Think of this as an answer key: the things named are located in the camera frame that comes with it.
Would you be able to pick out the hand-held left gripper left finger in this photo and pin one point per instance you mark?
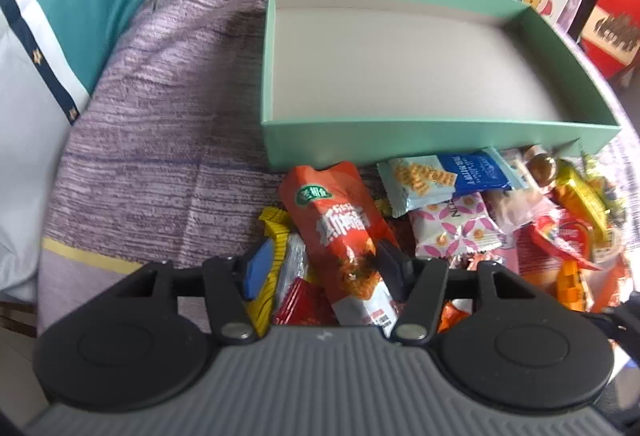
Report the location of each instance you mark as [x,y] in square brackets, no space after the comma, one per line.
[257,266]

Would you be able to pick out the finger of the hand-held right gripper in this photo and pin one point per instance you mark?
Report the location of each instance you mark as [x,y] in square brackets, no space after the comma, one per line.
[629,321]

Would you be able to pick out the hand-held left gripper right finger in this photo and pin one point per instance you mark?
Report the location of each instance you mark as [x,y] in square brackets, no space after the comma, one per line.
[391,266]

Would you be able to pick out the orange-red long snack packet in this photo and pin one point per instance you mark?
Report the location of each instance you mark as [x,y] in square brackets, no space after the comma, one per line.
[340,231]

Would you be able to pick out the small red snack packet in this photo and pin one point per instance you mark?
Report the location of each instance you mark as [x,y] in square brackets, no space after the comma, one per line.
[305,306]

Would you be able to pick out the pink patterned snack packet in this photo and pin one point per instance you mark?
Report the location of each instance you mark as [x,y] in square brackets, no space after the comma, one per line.
[450,226]

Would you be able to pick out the red rainbow candy packet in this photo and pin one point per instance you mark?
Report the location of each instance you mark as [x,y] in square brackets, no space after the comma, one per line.
[565,236]

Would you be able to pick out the blue cracker packet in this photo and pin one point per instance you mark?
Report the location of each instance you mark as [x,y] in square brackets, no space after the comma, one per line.
[455,173]

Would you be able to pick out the gold yellow snack packet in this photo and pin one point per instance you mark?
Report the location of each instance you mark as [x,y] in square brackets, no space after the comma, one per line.
[580,193]

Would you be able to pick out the green cardboard box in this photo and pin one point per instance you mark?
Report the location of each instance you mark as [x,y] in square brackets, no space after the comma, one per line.
[400,65]

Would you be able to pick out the silver red-striped snack packet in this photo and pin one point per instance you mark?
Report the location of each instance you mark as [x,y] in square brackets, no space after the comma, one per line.
[294,261]

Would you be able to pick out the white translucent snack packet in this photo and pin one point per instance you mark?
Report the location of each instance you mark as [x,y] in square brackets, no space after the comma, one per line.
[515,208]

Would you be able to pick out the purple striped blanket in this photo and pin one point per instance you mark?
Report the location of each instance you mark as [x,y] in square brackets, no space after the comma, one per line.
[175,115]

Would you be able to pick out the chocolate ball snack packet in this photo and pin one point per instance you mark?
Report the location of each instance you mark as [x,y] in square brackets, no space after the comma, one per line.
[542,165]

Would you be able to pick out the red gift box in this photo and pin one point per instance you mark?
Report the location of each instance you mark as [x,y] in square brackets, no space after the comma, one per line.
[612,25]

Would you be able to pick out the teal and white pillow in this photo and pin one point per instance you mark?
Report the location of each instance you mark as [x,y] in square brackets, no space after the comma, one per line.
[60,15]

